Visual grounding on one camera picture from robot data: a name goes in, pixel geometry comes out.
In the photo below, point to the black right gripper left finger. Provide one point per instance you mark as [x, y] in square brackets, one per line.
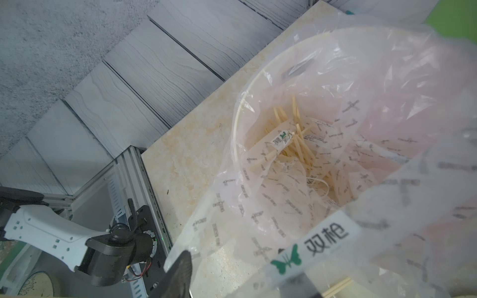
[176, 282]

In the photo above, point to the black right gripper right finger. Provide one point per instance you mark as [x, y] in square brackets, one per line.
[301, 287]

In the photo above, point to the bamboo chopsticks pair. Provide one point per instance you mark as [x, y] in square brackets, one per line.
[337, 288]

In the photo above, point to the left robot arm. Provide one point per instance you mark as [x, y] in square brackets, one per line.
[70, 242]

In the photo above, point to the cream plate with dark patch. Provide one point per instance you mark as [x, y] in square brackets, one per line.
[354, 290]

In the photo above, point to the round fish plate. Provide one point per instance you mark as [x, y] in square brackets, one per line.
[41, 285]

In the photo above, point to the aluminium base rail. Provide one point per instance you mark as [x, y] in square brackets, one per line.
[120, 202]

